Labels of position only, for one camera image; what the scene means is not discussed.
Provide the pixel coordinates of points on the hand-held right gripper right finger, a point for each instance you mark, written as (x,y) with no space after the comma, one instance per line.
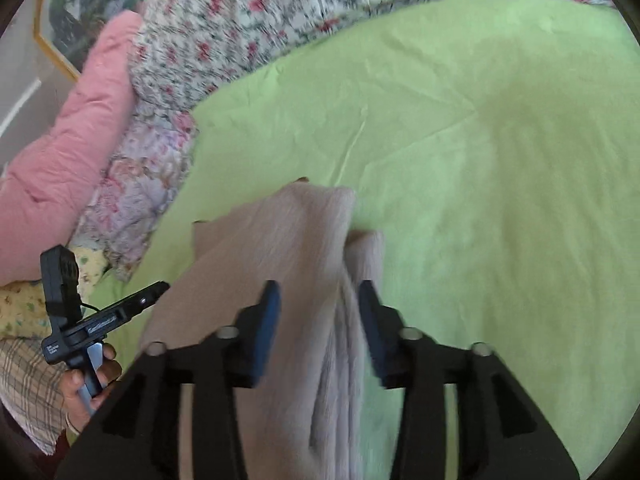
(372,330)

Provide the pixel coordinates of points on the yellow cartoon print cloth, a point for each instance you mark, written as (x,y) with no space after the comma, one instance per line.
(25,310)

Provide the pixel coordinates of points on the green bed sheet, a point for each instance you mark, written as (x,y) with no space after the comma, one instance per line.
(475,185)

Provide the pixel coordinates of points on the framed landscape picture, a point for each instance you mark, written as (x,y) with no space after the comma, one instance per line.
(85,15)

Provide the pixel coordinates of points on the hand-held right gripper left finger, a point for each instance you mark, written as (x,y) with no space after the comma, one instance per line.
(267,332)

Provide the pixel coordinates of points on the person's left hand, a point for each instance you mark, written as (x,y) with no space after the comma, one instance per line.
(75,400)

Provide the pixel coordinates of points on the plaid cloth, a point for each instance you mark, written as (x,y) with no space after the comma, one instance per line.
(30,390)

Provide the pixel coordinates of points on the pink pillow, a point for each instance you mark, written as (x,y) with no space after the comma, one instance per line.
(75,160)

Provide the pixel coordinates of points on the beige knit sweater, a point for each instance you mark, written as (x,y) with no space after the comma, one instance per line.
(305,260)

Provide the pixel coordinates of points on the pastel floral cloth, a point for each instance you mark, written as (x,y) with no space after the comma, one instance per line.
(140,180)

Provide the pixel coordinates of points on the rose print quilt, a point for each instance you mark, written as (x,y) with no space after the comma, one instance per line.
(240,25)

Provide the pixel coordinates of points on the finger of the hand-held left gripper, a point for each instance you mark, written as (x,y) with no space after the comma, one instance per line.
(142,300)

